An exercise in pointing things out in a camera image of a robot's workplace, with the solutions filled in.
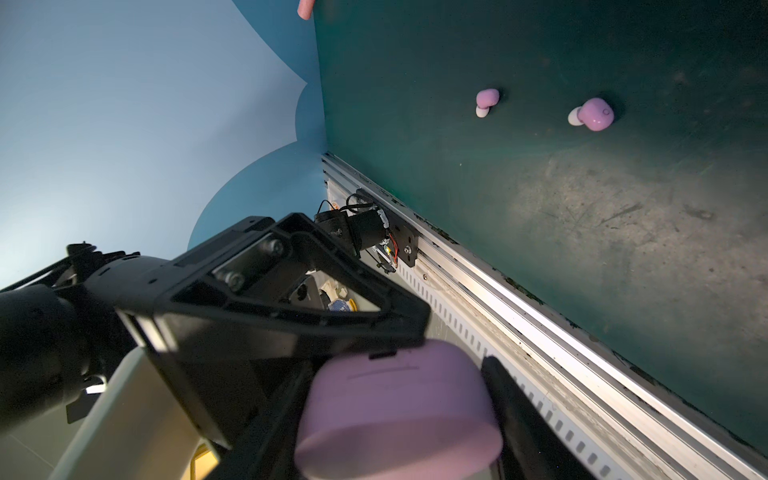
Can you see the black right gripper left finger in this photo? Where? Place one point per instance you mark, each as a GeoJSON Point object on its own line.
{"type": "Point", "coordinates": [266, 448]}

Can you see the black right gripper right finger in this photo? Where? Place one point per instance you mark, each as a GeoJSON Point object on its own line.
{"type": "Point", "coordinates": [531, 449]}

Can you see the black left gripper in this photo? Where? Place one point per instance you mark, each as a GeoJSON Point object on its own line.
{"type": "Point", "coordinates": [213, 318]}

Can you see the purple earbud charging case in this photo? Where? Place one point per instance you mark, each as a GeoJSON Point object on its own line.
{"type": "Point", "coordinates": [421, 413]}

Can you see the pink earbud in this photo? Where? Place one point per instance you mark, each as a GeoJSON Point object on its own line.
{"type": "Point", "coordinates": [595, 114]}
{"type": "Point", "coordinates": [485, 100]}

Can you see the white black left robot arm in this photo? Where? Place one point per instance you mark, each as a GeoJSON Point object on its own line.
{"type": "Point", "coordinates": [60, 332]}

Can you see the purple pink toy scoop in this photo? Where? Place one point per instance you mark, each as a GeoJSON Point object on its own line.
{"type": "Point", "coordinates": [305, 9]}

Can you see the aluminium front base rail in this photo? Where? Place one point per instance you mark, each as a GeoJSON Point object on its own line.
{"type": "Point", "coordinates": [617, 423]}

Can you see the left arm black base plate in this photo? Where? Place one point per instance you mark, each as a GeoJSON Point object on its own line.
{"type": "Point", "coordinates": [405, 236]}

